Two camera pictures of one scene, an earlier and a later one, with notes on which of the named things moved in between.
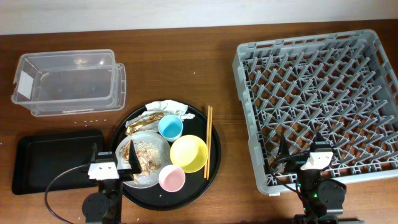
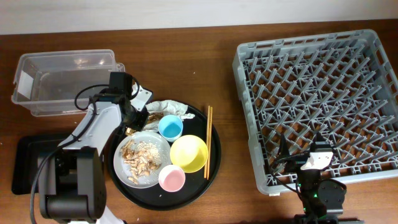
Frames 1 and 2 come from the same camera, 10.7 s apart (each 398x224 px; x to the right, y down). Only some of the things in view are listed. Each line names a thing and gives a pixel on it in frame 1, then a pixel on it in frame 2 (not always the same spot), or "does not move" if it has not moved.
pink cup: [171, 178] does not move
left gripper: [134, 165] to [140, 124]
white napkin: [167, 106] does not move
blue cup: [170, 127] does not move
